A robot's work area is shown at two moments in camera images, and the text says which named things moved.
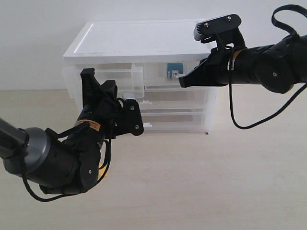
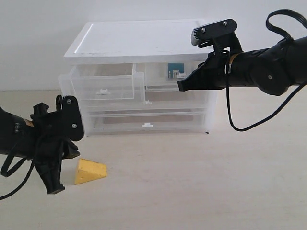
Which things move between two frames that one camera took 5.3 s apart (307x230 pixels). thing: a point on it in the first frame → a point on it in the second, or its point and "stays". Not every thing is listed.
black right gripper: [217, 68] stays
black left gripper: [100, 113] → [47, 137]
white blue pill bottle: [175, 70] stays
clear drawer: [165, 76] stays
